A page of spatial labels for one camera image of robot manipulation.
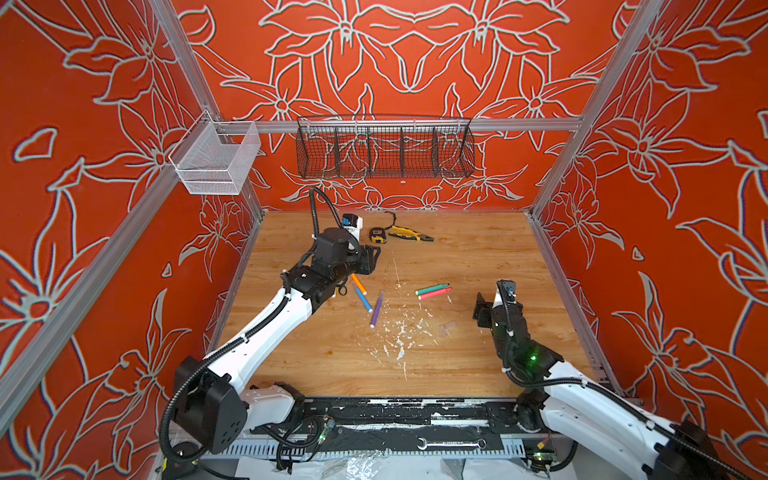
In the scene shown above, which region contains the orange marker pen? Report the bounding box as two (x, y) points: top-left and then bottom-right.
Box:
(350, 274), (367, 296)

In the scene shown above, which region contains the blue marker pen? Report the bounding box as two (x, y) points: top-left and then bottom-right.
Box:
(355, 287), (373, 313)

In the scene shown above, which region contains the pink marker pen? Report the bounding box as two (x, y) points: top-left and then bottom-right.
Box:
(418, 287), (453, 300)

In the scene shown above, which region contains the purple marker pen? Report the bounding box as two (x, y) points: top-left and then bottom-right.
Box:
(370, 290), (385, 329)

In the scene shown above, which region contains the green marker pen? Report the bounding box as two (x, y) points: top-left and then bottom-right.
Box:
(415, 283), (450, 296)

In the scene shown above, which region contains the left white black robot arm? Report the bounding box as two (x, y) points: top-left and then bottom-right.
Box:
(158, 187), (381, 464)

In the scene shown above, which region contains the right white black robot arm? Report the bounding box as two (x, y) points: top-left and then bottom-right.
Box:
(473, 280), (745, 479)

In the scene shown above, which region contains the yellow black tape measure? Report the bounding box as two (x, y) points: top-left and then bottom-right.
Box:
(369, 227), (387, 244)

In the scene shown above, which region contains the silver wrench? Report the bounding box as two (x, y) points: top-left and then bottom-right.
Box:
(417, 437), (487, 450)

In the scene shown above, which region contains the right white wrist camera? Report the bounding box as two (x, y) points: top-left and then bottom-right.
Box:
(493, 279), (517, 307)

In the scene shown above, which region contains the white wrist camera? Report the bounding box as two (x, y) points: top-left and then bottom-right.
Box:
(342, 213), (363, 241)
(493, 279), (517, 307)

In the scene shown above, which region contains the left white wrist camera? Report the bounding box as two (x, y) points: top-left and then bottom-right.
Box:
(342, 213), (363, 241)

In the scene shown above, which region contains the black wire wall basket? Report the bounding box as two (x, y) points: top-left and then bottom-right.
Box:
(296, 114), (476, 180)

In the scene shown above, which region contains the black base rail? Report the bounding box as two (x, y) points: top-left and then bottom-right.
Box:
(272, 397), (542, 454)

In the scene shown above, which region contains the clear plastic wall bin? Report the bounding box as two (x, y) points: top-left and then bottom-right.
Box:
(169, 112), (261, 196)

